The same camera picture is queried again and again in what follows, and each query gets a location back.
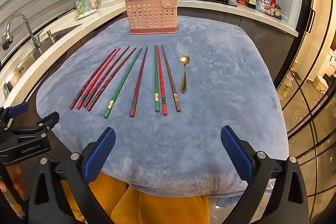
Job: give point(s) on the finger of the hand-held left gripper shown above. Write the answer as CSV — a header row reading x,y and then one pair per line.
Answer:
x,y
18,109
50,120

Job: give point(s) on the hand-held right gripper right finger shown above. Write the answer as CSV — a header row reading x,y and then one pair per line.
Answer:
x,y
236,153

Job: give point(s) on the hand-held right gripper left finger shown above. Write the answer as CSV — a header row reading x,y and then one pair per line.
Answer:
x,y
101,153

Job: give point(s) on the green chopstick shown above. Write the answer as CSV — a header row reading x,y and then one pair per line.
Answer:
x,y
124,82
156,78

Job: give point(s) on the dark red chopstick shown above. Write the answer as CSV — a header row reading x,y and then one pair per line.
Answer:
x,y
102,67
115,64
121,66

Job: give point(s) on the bright red chopstick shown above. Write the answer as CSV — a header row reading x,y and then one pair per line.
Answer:
x,y
161,79
107,66

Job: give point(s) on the maroon chopstick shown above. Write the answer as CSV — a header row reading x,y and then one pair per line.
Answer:
x,y
139,81

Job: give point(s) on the gold flower-shaped spoon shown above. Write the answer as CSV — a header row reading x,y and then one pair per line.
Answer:
x,y
184,77

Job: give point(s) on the brown chopstick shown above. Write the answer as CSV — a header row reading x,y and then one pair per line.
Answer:
x,y
170,78

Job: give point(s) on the pink perforated utensil holder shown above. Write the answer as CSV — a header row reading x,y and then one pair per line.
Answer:
x,y
149,16

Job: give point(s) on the blue-grey plush blanket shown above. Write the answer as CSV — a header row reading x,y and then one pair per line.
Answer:
x,y
189,124

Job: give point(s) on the stainless steel sink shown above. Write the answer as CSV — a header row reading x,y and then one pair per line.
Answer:
x,y
42,50

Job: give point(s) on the yellow trousers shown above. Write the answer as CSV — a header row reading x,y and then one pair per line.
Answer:
x,y
157,208

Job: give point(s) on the sink soap pump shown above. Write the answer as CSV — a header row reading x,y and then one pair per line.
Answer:
x,y
48,33

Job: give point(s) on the chrome kitchen faucet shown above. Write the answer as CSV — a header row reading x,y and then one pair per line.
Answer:
x,y
23,22

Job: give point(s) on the patterned plate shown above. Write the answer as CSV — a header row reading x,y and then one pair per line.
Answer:
x,y
86,14

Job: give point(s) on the green dish soap bottle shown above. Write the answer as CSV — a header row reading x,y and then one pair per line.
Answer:
x,y
80,6

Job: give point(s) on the small dark jar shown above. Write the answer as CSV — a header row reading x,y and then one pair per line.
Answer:
x,y
277,12

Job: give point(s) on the red and white cereal bag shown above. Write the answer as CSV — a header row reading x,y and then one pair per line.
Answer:
x,y
266,2

